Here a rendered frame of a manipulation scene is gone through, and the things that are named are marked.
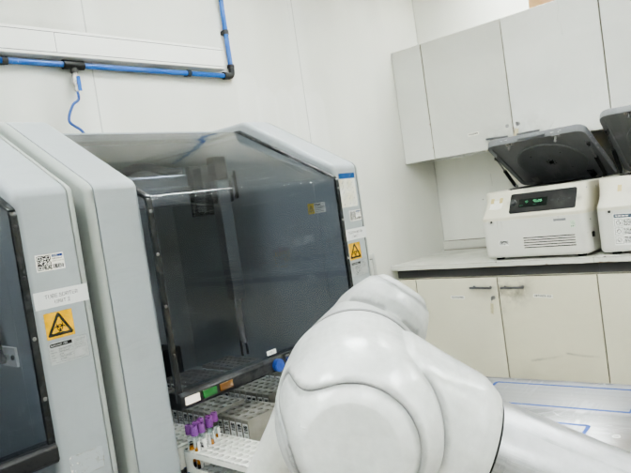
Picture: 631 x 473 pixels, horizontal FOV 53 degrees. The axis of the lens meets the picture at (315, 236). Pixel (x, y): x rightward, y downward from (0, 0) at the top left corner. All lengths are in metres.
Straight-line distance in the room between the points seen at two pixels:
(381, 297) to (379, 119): 3.25
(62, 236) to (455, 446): 0.89
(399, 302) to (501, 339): 2.91
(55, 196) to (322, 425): 0.86
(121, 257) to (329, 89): 2.44
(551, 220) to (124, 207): 2.43
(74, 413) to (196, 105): 1.88
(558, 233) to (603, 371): 0.70
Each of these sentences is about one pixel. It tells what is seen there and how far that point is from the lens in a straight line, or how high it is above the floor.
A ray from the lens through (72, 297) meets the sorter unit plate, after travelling 1.23.
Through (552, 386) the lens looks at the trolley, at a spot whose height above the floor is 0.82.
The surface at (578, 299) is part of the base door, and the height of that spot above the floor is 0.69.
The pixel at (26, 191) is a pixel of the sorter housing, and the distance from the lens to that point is 1.21.
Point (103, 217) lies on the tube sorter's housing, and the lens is 1.27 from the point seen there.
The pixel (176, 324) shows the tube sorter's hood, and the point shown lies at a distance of 1.33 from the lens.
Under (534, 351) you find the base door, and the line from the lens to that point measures 3.50.
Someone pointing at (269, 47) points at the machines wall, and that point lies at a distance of 3.29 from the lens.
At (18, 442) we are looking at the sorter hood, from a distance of 1.20.
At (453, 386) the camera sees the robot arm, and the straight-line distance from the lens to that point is 0.52.
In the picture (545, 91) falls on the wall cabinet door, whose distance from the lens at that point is 3.63.
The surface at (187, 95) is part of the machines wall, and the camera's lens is 2.87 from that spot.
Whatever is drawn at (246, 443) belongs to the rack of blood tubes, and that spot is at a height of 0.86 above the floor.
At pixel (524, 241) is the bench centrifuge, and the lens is 3.39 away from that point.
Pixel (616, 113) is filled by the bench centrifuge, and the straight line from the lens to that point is 3.38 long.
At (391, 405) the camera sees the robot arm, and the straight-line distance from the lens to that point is 0.46.
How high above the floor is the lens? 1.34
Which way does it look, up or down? 3 degrees down
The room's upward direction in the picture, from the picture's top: 8 degrees counter-clockwise
